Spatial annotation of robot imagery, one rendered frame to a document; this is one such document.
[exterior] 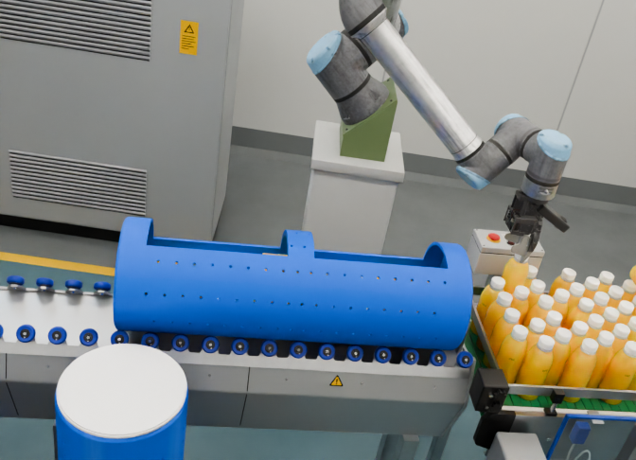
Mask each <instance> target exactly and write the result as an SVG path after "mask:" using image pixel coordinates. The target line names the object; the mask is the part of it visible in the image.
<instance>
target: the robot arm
mask: <svg viewBox="0 0 636 460"><path fill-rule="evenodd" d="M401 1H402V0H339V12H340V16H341V20H342V23H343V25H344V30H343V31H342V32H340V31H338V30H332V31H331V32H329V33H328V34H326V35H325V36H324V37H322V38H321V39H320V40H319V41H318V42H317V43H316V44H315V45H314V46H313V47H312V49H311V50H310V51H309V54H308V55H307V64H308V66H309V68H310V69H311V71H312V73H313V74H314V75H315V77H316V78H317V79H318V80H319V81H320V82H321V83H322V85H323V86H324V87H325V89H326V90H327V92H328V93H329V94H330V95H331V97H332V98H333V99H334V101H335V102H336V104H337V107H338V110H339V114H340V117H341V120H342V121H343V123H344V124H345V125H354V124H357V123H359V122H361V121H363V120H365V119H366V118H368V117H369V116H371V115H372V114H373V113H374V112H376V111H377V110H378V109H379V108H380V107H381V106H382V104H383V103H384V102H385V101H386V99H387V98H388V96H389V90H388V89H387V87H386V86H385V85H384V84H383V83H381V82H380V81H378V80H376V79H374V78H373V77H371V75H370V74H369V73H368V71H367V70H366V69H367V68H368V67H370V66H371V65H372V64H373V63H374V62H376V61H378V62H379V63H380V65H381V66H382V67H383V69H384V70H385V71H386V72H387V74H388V75H389V76H390V77H391V79H392V80H393V81H394V83H395V84H396V85H397V87H398V88H399V89H400V90H401V92H402V93H403V94H404V96H405V97H407V98H408V100H409V101H410V102H411V103H412V105H413V106H414V107H415V109H416V110H417V111H418V113H419V114H420V115H421V116H422V118H423V119H424V120H425V121H426V123H427V124H428V125H429V127H430V128H431V129H432V130H433V132H434V133H435V134H436V136H437V137H438V138H439V139H440V141H441V142H442V143H443V145H444V146H445V147H446V148H447V150H448V151H449V152H450V154H451V155H452V156H453V158H454V160H455V161H456V163H457V164H458V165H459V166H457V167H456V171H457V173H458V174H459V176H460V177H461V178H462V179H463V180H464V181H465V182H466V183H467V184H469V185H470V186H471V187H473V188H475V189H478V190H480V189H483V188H484V187H485V186H487V185H488V184H490V182H491V181H493V180H494V179H495V178H496V177H497V176H498V175H499V174H501V173H502V172H503V171H504V170H505V169H506V168H508V167H509V166H510V165H511V164H513V163H514V162H515V161H516V160H517V159H519V158H520V157H521V158H523V159H524V160H525V161H527V162H528V163H529V164H528V167H527V170H526V172H525V175H524V178H523V181H522V184H521V190H520V189H517V190H516V193H515V196H514V199H513V202H512V204H509V205H508V207H507V210H506V213H505V216H504V219H503V220H504V221H505V223H506V225H507V227H508V229H509V231H510V233H507V234H505V236H504V238H505V239H507V240H509V241H512V242H515V243H516V244H515V245H513V246H512V247H511V252H512V253H515V254H518V255H520V256H521V261H520V263H523V262H524V261H525V260H526V259H527V258H529V256H530V255H531V254H532V252H534V250H535V248H536V246H537V245H538V242H539V235H540V232H541V228H542V218H543V217H544V218H545V219H546V220H547V221H549V222H550V223H551V224H553V225H554V227H555V228H557V229H559V230H560V231H561V232H563V233H564V232H566V231H567V230H568V229H569V228H570V226H569V224H568V223H567V220H566V218H564V217H563V216H561V215H559V214H558V213H557V212H556V211H555V210H554V209H553V208H552V207H551V206H549V205H548V202H549V200H552V199H553V198H554V197H555V194H556V192H557V188H558V185H559V182H560V179H561V177H562V174H563V171H564V169H565V167H566V164H567V162H568V159H569V158H570V156H571V150H572V147H573V144H572V141H571V139H570V138H569V137H568V136H566V135H565V134H563V133H560V132H558V131H555V130H548V129H547V130H543V129H541V128H540V127H538V126H537V125H535V124H534V123H532V122H531V121H529V119H527V118H526V117H523V116H521V115H518V114H511V115H506V116H505V117H503V118H502V119H501V120H500V121H499V122H498V124H497V125H496V127H495V129H494V135H493V136H492V137H491V138H490V139H489V140H488V141H486V142H484V141H483V140H482V139H481V138H480V137H479V136H478V135H477V134H476V132H475V131H474V130H473V129H472V128H471V127H470V126H469V124H468V123H467V121H466V120H465V119H464V117H463V116H462V115H461V114H460V112H459V111H458V110H457V108H456V107H455V106H454V105H453V103H452V102H451V100H450V99H449V98H448V96H447V95H446V94H445V93H444V91H443V90H442V89H441V87H440V86H439V85H438V84H437V82H436V81H435V80H434V78H433V77H432V75H431V74H430V73H429V72H428V70H427V69H426V68H425V66H424V65H423V64H422V62H421V61H420V60H419V59H418V57H417V56H416V55H415V53H414V52H413V51H412V49H411V48H410V47H409V46H408V45H407V44H406V42H405V41H404V40H403V38H404V36H405V35H406V34H407V33H408V30H409V26H408V22H407V20H406V18H404V16H403V15H404V14H403V13H402V11H401V10H400V9H399V8H400V5H401ZM508 209H509V212H508ZM507 212H508V213H507ZM506 215H507V216H506ZM530 234H531V235H530ZM529 235H530V237H529Z"/></svg>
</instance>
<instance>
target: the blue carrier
mask: <svg viewBox="0 0 636 460"><path fill-rule="evenodd" d="M263 253H268V254H276V255H278V254H280V255H288V256H287V257H286V256H274V255H262V254H263ZM157 261H160V262H159V263H157ZM175 262H177V263H178V264H175ZM193 264H196V265H195V266H194V265H193ZM265 269H267V271H265ZM282 271H284V273H283V272H282ZM297 272H298V273H299V274H298V273H297ZM310 273H312V274H310ZM326 274H328V275H326ZM377 277H378V278H379V279H377ZM394 279H395V280H394ZM411 280H412V281H413V282H411ZM427 281H429V283H428V282H427ZM145 292H146V293H147V294H145ZM164 294H165V295H164ZM472 294H473V286H472V273H471V268H470V263H469V259H468V255H467V253H466V251H465V249H464V248H463V247H462V246H461V245H459V244H456V243H446V242H433V243H432V244H430V246H429V247H428V248H427V250H426V252H425V255H424V257H423V258H421V257H398V256H386V255H373V254H362V253H349V252H337V251H326V250H314V242H313V236H312V233H311V232H309V231H297V230H285V231H284V233H283V236H282V240H281V244H280V247H277V246H266V245H254V244H241V243H230V242H217V241H205V240H194V239H171V238H158V237H154V236H153V219H149V218H137V217H128V218H126V219H125V220H124V222H123V225H122V229H121V233H120V238H119V243H118V248H117V255H116V263H115V282H114V300H113V314H114V324H115V328H116V329H118V330H130V331H146V332H161V333H177V334H192V335H208V336H223V337H239V338H255V339H270V340H285V341H301V342H316V343H333V344H348V345H378V346H393V347H409V348H425V349H440V350H454V349H455V348H457V347H458V346H459V345H460V344H461V343H462V341H463V339H464V337H465V335H466V332H467V330H468V324H469V319H470V315H471V308H472ZM182 295H183V296H182ZM200 296H201V297H202V298H200ZM254 300H256V301H255V302H254ZM272 301H273V303H271V302H272ZM288 302H289V303H290V304H288ZM301 303H303V305H301ZM316 304H317V306H315V305H316ZM366 308H368V310H367V309H366ZM384 309H385V310H384ZM417 311H418V312H417ZM434 312H435V314H433V313H434Z"/></svg>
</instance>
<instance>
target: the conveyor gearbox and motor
mask: <svg viewBox="0 0 636 460"><path fill-rule="evenodd" d="M486 460H547V459H546V457H545V455H544V452H543V450H542V447H541V445H540V443H539V439H538V437H537V435H536V434H535V433H504V432H497V433H496V434H495V437H494V439H493V442H492V444H491V447H490V449H489V452H488V454H487V457H486Z"/></svg>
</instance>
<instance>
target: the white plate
mask: <svg viewBox="0 0 636 460"><path fill-rule="evenodd" d="M186 390H187V384H186V376H185V373H184V371H183V369H182V368H181V367H180V365H179V364H178V363H176V362H175V361H174V360H173V359H172V358H171V357H170V356H169V355H167V354H166V353H164V352H162V351H160V350H158V349H155V348H152V347H149V346H145V345H135V344H118V345H106V346H103V347H100V348H97V349H94V350H91V351H89V352H87V353H85V354H83V355H82V356H80V357H78V358H77V359H76V360H74V361H73V362H72V363H71V364H70V365H68V367H67V368H66V369H65V370H64V372H63V373H62V375H61V377H60V380H59V382H58V386H57V402H58V406H59V408H60V410H61V413H62V415H63V416H64V417H65V418H66V420H67V421H68V422H70V423H71V424H72V425H73V426H75V427H76V428H78V429H79V430H81V431H83V432H85V433H88V434H91V435H95V436H99V437H104V438H130V437H136V436H140V435H143V434H146V433H151V432H153V431H155V430H157V429H159V428H161V427H163V426H164V425H166V424H167V423H168V422H170V421H171V420H172V419H173V418H174V417H175V416H176V415H177V414H178V413H179V411H180V410H181V408H182V407H183V405H184V402H185V400H186Z"/></svg>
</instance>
